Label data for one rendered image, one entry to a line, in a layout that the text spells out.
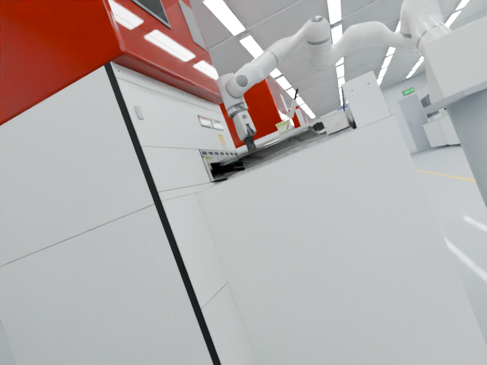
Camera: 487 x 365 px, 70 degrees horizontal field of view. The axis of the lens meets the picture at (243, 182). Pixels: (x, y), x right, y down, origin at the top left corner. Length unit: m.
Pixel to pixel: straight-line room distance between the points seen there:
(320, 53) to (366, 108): 0.58
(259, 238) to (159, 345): 0.40
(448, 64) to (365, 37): 0.43
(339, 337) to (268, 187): 0.48
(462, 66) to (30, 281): 1.49
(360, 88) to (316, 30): 0.54
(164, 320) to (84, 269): 0.28
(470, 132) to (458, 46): 0.27
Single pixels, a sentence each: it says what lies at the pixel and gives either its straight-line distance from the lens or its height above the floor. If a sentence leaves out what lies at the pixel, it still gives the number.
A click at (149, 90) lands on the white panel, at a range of 1.15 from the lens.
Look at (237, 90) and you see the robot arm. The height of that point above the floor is 1.14.
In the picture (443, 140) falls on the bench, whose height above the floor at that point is 0.22.
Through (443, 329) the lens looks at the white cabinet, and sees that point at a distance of 1.13.
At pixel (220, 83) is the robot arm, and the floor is 1.21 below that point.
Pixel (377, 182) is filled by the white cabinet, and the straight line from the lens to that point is 1.01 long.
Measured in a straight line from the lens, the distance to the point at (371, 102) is 1.08.
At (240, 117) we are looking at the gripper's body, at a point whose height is 1.05.
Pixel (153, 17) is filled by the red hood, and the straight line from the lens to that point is 1.35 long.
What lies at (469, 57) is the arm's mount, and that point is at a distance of 1.32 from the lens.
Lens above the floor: 0.75
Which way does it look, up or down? 2 degrees up
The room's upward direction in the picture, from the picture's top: 21 degrees counter-clockwise
